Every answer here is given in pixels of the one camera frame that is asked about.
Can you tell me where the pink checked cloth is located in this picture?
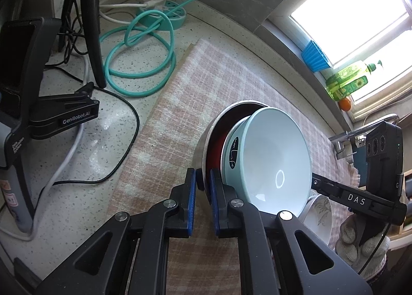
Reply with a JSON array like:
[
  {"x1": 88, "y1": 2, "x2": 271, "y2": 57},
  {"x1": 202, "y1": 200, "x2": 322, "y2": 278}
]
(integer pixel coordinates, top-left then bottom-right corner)
[{"x1": 106, "y1": 38, "x2": 361, "y2": 295}]

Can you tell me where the blue silicone cup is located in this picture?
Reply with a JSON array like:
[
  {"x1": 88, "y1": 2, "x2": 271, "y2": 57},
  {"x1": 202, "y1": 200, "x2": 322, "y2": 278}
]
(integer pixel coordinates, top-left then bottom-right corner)
[{"x1": 301, "y1": 40, "x2": 332, "y2": 73}]

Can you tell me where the small stainless steel bowl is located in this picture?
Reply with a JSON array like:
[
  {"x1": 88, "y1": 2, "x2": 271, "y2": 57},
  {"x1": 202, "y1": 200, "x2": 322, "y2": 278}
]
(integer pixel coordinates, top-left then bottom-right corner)
[{"x1": 206, "y1": 105, "x2": 268, "y2": 193}]

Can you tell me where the black clamp mount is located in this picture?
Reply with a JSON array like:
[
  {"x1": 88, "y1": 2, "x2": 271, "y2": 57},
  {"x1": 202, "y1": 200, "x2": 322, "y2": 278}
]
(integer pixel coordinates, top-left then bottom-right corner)
[{"x1": 30, "y1": 82, "x2": 100, "y2": 139}]

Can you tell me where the large stainless steel bowl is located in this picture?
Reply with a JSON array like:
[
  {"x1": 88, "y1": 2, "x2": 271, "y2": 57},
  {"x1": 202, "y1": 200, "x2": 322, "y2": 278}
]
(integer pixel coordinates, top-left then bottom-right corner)
[{"x1": 194, "y1": 100, "x2": 269, "y2": 193}]

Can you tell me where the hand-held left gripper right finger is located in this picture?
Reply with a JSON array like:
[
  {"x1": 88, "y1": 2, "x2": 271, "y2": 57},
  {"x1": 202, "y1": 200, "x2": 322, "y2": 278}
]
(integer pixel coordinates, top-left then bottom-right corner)
[{"x1": 210, "y1": 168, "x2": 374, "y2": 295}]

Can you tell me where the black cable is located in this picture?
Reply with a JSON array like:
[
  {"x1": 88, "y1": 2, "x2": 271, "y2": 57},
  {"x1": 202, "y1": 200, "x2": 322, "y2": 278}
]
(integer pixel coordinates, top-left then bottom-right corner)
[{"x1": 42, "y1": 64, "x2": 140, "y2": 186}]

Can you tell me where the white power cable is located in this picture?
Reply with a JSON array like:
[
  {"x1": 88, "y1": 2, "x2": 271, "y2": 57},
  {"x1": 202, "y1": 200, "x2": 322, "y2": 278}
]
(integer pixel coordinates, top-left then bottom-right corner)
[{"x1": 100, "y1": 0, "x2": 165, "y2": 24}]

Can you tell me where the white ceramic bowl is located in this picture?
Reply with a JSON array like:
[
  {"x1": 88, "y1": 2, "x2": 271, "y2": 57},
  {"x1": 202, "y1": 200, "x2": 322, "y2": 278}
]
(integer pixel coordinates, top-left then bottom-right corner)
[{"x1": 220, "y1": 107, "x2": 312, "y2": 218}]

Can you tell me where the black tripod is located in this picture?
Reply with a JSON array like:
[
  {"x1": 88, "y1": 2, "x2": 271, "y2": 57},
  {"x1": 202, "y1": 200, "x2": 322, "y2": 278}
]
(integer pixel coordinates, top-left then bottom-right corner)
[{"x1": 58, "y1": 0, "x2": 107, "y2": 88}]

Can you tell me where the green dish soap bottle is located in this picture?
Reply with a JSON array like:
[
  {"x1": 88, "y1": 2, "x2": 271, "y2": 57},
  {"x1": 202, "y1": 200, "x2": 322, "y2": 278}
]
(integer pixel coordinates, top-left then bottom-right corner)
[{"x1": 325, "y1": 60, "x2": 383, "y2": 101}]

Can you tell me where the window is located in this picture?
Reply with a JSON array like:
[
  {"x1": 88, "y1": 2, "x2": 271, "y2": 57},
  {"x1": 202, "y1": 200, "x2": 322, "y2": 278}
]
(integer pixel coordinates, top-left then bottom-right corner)
[{"x1": 290, "y1": 0, "x2": 412, "y2": 122}]

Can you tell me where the teal power strip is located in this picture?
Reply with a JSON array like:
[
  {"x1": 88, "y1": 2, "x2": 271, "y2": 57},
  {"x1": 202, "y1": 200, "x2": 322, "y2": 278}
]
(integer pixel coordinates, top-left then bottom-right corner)
[{"x1": 137, "y1": 0, "x2": 187, "y2": 30}]

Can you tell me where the grey black device box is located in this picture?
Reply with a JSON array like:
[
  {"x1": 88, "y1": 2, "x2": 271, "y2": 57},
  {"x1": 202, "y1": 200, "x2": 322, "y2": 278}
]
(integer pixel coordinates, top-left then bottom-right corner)
[{"x1": 0, "y1": 18, "x2": 62, "y2": 233}]

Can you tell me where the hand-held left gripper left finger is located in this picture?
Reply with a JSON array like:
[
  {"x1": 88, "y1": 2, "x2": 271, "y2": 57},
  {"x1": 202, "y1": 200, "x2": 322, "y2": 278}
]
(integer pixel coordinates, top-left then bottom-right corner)
[{"x1": 34, "y1": 168, "x2": 198, "y2": 295}]

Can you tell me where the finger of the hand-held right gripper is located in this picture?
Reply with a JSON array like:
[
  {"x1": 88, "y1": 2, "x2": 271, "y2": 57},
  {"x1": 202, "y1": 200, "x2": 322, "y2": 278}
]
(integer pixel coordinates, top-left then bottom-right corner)
[{"x1": 311, "y1": 173, "x2": 346, "y2": 201}]

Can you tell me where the chrome faucet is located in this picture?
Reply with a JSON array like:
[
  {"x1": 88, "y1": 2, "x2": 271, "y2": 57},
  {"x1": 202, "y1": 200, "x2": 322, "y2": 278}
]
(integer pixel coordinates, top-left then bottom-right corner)
[{"x1": 328, "y1": 114, "x2": 400, "y2": 162}]

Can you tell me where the person's right hand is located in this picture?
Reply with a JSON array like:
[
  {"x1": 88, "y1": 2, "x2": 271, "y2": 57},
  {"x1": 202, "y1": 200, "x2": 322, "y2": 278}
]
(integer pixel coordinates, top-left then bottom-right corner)
[{"x1": 335, "y1": 214, "x2": 391, "y2": 271}]

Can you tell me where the white plate grey leaf print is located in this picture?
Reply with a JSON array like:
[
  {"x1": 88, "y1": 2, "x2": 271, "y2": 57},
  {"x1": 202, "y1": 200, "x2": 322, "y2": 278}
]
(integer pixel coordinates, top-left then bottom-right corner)
[{"x1": 298, "y1": 194, "x2": 333, "y2": 247}]

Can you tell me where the teal hose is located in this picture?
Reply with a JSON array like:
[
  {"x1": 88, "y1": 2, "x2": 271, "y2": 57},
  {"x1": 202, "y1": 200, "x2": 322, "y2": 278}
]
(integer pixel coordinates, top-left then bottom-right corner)
[{"x1": 99, "y1": 0, "x2": 268, "y2": 96}]

